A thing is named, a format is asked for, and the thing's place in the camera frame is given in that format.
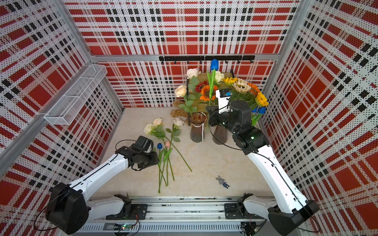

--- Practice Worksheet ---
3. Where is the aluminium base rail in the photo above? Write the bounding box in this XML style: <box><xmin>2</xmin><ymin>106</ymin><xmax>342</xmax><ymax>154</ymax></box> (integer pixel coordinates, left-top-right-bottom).
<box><xmin>86</xmin><ymin>196</ymin><xmax>265</xmax><ymax>223</ymax></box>

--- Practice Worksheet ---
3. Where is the small white rose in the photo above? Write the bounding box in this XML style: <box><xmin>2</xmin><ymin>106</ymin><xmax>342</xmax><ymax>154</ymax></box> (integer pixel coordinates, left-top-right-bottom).
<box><xmin>165</xmin><ymin>118</ymin><xmax>192</xmax><ymax>172</ymax></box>

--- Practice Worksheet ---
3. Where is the peach rose on table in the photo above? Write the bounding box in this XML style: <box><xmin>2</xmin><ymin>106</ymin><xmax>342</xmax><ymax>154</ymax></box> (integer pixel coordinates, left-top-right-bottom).
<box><xmin>153</xmin><ymin>118</ymin><xmax>164</xmax><ymax>127</ymax></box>

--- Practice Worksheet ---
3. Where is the pink tulip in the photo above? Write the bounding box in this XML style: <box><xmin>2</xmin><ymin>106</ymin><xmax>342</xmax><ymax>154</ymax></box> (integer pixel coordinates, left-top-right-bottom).
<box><xmin>164</xmin><ymin>140</ymin><xmax>175</xmax><ymax>181</ymax></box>

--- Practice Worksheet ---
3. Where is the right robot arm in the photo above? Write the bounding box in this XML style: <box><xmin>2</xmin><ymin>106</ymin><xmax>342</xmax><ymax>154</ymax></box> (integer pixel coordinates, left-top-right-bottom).
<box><xmin>206</xmin><ymin>100</ymin><xmax>319</xmax><ymax>236</ymax></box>

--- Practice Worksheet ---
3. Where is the wooden two-tier shelf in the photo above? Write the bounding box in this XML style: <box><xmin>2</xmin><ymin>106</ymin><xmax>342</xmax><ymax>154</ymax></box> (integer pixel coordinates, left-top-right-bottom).
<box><xmin>183</xmin><ymin>68</ymin><xmax>238</xmax><ymax>119</ymax></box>

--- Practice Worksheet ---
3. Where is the blue tulip bunch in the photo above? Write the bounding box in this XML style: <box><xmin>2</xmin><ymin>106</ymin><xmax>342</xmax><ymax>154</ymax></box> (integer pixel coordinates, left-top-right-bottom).
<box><xmin>157</xmin><ymin>143</ymin><xmax>169</xmax><ymax>194</ymax></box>

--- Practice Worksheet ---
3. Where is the pale pink rose flower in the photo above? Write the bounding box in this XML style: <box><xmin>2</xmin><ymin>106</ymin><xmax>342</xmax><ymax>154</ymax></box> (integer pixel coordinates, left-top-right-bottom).
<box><xmin>186</xmin><ymin>68</ymin><xmax>201</xmax><ymax>91</ymax></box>

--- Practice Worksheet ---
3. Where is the large cream sunflower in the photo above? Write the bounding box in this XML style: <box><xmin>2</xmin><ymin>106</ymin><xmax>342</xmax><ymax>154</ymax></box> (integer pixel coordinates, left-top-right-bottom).
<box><xmin>232</xmin><ymin>78</ymin><xmax>252</xmax><ymax>100</ymax></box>

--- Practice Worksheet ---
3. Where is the white rose flower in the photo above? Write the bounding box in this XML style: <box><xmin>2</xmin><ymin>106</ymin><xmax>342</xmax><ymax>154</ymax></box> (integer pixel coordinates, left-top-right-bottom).
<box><xmin>215</xmin><ymin>71</ymin><xmax>224</xmax><ymax>84</ymax></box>

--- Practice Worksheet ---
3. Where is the green circuit board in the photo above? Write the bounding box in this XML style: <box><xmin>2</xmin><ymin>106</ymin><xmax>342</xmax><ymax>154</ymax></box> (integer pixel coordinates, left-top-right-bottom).
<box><xmin>114</xmin><ymin>224</ymin><xmax>134</xmax><ymax>232</ymax></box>

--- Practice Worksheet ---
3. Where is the white wire wall basket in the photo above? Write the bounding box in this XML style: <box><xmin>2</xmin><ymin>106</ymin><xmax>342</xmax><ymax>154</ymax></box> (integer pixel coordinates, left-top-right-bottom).
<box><xmin>44</xmin><ymin>65</ymin><xmax>107</xmax><ymax>125</ymax></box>

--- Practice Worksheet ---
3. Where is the orange gerbera flower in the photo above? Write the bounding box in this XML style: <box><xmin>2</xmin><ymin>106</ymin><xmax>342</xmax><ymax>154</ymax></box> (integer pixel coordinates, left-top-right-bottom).
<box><xmin>248</xmin><ymin>83</ymin><xmax>261</xmax><ymax>96</ymax></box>
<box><xmin>200</xmin><ymin>85</ymin><xmax>218</xmax><ymax>106</ymax></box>

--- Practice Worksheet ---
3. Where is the dark ribbed glass vase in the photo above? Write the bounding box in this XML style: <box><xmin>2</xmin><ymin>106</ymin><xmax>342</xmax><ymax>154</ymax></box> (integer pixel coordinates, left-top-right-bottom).
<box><xmin>213</xmin><ymin>125</ymin><xmax>228</xmax><ymax>145</ymax></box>

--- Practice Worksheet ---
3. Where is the pink glass vase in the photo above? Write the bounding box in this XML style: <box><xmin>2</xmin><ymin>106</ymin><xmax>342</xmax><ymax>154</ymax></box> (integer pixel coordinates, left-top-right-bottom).
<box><xmin>190</xmin><ymin>112</ymin><xmax>207</xmax><ymax>143</ymax></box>

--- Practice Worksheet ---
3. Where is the red gerbera flower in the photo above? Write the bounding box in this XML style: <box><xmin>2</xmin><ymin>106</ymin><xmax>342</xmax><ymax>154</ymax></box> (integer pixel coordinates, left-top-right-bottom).
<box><xmin>195</xmin><ymin>81</ymin><xmax>208</xmax><ymax>93</ymax></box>

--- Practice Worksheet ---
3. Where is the black hook rail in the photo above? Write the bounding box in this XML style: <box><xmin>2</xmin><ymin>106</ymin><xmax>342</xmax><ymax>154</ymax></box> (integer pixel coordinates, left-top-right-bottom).
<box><xmin>158</xmin><ymin>55</ymin><xmax>256</xmax><ymax>63</ymax></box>

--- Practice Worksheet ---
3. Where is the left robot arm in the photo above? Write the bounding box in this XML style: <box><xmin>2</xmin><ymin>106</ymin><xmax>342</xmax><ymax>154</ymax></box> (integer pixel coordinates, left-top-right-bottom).
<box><xmin>45</xmin><ymin>136</ymin><xmax>159</xmax><ymax>235</ymax></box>

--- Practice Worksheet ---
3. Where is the small grey figurine keychain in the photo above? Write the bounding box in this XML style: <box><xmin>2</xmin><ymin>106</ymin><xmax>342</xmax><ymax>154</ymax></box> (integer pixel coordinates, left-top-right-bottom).
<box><xmin>216</xmin><ymin>176</ymin><xmax>229</xmax><ymax>189</ymax></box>

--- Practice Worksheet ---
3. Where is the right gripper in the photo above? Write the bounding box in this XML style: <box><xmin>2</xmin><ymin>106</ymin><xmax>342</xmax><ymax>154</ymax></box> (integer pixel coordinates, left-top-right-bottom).
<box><xmin>206</xmin><ymin>106</ymin><xmax>239</xmax><ymax>136</ymax></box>

